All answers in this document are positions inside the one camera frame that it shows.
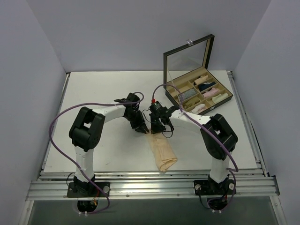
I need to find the beige underwear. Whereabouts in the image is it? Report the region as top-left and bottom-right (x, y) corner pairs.
(145, 133), (178, 173)

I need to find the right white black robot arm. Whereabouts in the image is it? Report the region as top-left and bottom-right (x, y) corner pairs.
(149, 104), (238, 194)

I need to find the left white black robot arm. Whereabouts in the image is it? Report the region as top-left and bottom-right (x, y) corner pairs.
(69, 93), (149, 196)

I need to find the tan rolled cloth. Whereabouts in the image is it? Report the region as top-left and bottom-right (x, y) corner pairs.
(183, 97), (200, 109)

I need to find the white pink rolled cloth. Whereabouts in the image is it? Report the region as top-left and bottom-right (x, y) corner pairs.
(190, 104), (207, 114)

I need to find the grey striped rolled cloth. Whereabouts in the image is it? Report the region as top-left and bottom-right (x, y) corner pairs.
(179, 89), (197, 101)

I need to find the navy rolled cloth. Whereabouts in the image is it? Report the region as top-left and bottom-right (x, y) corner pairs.
(198, 82), (216, 92)

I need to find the beige rolled cloth top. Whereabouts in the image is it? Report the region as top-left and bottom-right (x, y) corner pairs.
(194, 75), (209, 85)

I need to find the black compartment storage box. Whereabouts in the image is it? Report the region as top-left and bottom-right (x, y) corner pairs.
(163, 34), (233, 115)

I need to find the cream rolled cloth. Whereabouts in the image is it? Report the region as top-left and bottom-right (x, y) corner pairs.
(211, 93), (228, 104)

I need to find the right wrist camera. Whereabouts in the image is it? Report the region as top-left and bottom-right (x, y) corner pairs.
(149, 101), (166, 115)

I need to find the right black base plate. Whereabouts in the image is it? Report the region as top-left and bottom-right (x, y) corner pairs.
(193, 179), (236, 195)

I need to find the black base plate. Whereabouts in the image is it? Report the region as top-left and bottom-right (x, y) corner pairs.
(67, 182), (110, 198)
(193, 179), (236, 195)

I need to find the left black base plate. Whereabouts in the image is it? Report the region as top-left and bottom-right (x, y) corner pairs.
(67, 182), (110, 198)

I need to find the right side aluminium rail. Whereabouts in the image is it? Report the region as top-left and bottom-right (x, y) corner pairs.
(227, 71), (270, 177)

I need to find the aluminium rail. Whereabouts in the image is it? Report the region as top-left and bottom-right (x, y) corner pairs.
(26, 177), (279, 201)
(227, 71), (270, 177)

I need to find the aluminium front rail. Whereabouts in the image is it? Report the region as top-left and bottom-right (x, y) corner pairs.
(26, 177), (279, 201)

